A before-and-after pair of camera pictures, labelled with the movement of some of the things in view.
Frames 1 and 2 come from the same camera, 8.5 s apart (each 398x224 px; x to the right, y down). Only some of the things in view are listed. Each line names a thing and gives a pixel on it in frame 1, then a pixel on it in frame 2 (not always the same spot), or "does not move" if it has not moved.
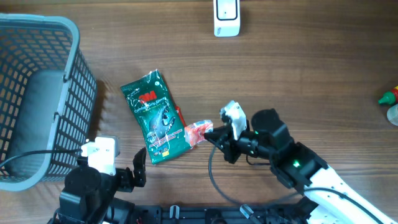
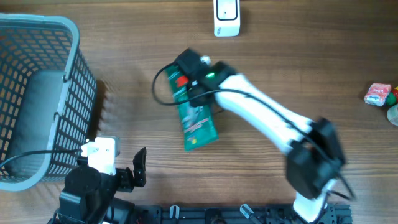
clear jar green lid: (392, 114) does not move
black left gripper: (127, 182) does not move
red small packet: (194, 132) to (377, 94)
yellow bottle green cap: (390, 98) does not move
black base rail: (219, 214) does not move
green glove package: (163, 130) to (198, 124)
